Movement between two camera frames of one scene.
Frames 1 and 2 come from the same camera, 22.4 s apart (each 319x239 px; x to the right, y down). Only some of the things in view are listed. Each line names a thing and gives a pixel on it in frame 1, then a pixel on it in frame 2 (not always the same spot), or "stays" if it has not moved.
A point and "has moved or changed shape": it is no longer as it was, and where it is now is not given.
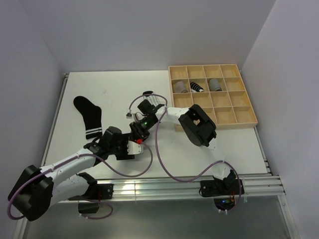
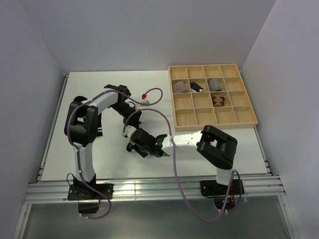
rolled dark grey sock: [214, 85] stays
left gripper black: [124, 138] -> [134, 118]
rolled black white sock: [195, 87] stays
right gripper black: [137, 132] -> [135, 147]
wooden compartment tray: [219, 89] stays
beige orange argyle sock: [139, 141] has moved or changed shape
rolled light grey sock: [180, 87] stays
